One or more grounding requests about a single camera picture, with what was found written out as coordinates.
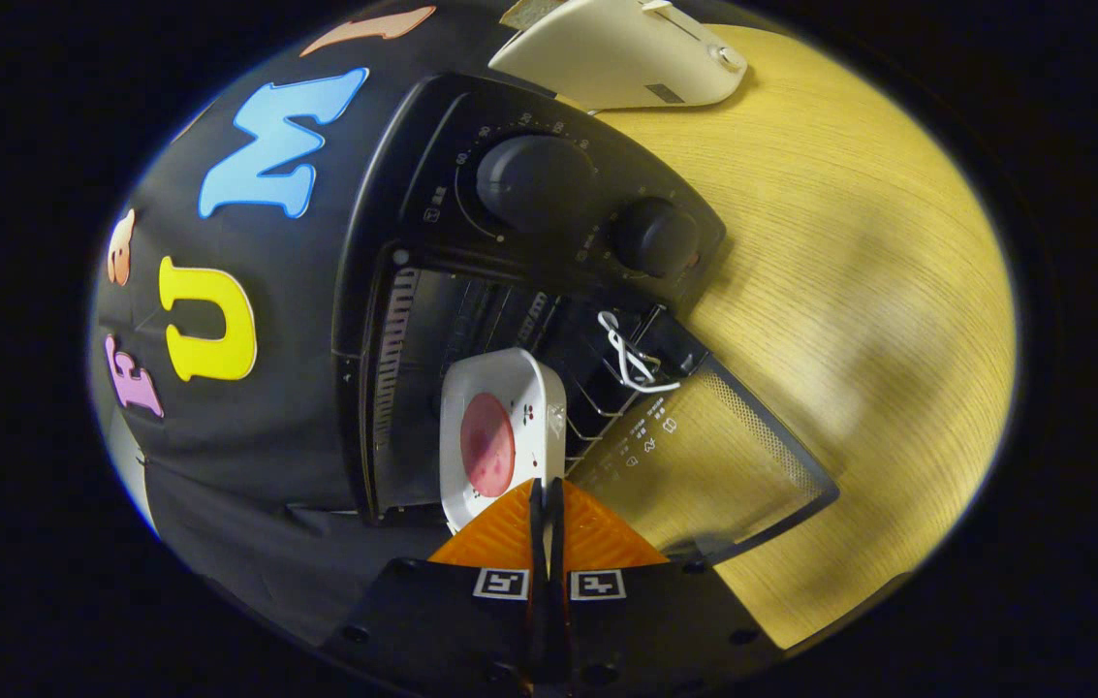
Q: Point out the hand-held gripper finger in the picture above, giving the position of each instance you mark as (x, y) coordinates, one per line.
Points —
(538, 543)
(556, 543)

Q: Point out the pink ham slice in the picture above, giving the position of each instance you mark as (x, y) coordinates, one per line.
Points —
(487, 446)

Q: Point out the white square plate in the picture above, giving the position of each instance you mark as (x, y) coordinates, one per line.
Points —
(534, 388)

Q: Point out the black toaster oven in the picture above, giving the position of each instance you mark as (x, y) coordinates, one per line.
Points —
(529, 184)

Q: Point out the white pop-up toaster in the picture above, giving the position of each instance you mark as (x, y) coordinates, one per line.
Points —
(607, 58)

